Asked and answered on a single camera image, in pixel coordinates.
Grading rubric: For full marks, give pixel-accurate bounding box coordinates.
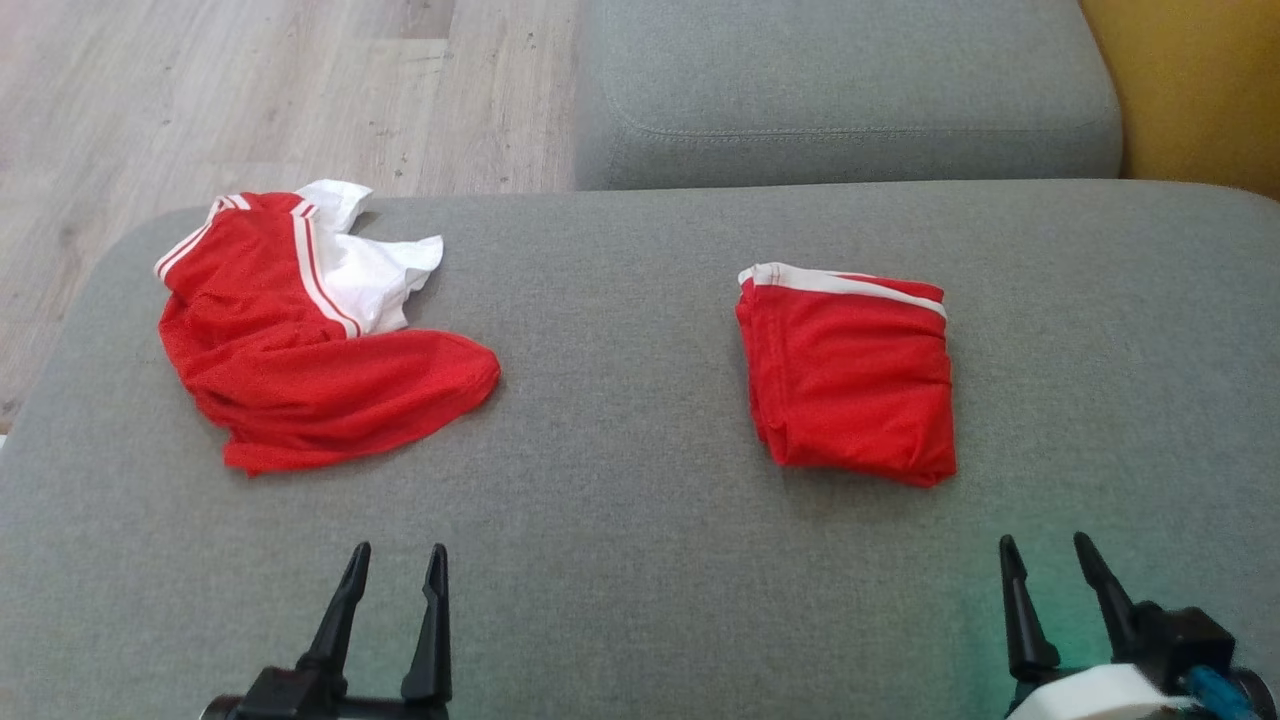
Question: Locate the red basketball jersey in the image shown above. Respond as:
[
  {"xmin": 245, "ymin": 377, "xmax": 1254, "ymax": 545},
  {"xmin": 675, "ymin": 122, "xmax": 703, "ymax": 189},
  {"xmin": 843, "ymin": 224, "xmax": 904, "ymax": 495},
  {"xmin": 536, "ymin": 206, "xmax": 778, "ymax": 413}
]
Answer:
[{"xmin": 153, "ymin": 179, "xmax": 502, "ymax": 477}]

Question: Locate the grey sofa side cushion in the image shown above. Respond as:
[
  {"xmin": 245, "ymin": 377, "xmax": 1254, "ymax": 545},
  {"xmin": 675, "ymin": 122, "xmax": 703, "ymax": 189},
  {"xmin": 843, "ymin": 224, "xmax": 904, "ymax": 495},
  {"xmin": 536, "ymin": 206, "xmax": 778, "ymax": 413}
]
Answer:
[{"xmin": 573, "ymin": 0, "xmax": 1124, "ymax": 192}]

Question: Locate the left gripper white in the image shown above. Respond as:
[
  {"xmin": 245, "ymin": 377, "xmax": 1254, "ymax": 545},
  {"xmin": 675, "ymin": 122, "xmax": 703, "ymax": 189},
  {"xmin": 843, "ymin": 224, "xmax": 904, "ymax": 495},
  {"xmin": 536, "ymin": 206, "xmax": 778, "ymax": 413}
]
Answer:
[{"xmin": 200, "ymin": 541, "xmax": 453, "ymax": 720}]

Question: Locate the right blue cable connector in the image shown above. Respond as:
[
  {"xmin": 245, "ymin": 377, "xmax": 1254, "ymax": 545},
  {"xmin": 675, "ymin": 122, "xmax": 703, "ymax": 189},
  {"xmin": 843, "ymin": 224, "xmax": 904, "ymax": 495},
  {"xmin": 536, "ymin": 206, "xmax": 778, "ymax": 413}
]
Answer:
[{"xmin": 1183, "ymin": 664, "xmax": 1253, "ymax": 720}]

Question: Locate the red shorts white waistband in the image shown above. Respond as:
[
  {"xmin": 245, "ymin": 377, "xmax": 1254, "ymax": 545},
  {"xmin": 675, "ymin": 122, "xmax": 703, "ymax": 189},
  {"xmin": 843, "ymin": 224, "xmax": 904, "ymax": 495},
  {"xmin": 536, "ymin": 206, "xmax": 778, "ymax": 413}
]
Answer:
[{"xmin": 735, "ymin": 262, "xmax": 958, "ymax": 489}]

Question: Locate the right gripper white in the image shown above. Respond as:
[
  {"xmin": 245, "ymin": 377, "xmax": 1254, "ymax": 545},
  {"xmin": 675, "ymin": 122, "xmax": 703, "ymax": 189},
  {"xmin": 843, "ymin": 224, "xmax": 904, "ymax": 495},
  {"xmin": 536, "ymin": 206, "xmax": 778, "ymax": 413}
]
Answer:
[{"xmin": 999, "ymin": 531, "xmax": 1183, "ymax": 720}]

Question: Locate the grey fabric sofa seat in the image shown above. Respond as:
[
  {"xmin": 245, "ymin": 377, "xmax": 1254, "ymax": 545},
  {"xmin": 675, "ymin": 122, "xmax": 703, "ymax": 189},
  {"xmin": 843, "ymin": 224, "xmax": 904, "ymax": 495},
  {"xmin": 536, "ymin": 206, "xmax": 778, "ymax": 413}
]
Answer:
[{"xmin": 0, "ymin": 180, "xmax": 1280, "ymax": 720}]

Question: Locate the mustard yellow panel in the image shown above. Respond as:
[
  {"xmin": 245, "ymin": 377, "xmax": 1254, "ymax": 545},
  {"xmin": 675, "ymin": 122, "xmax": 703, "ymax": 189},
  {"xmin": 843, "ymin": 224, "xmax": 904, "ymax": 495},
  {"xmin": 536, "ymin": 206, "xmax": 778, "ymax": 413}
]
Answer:
[{"xmin": 1078, "ymin": 0, "xmax": 1280, "ymax": 201}]

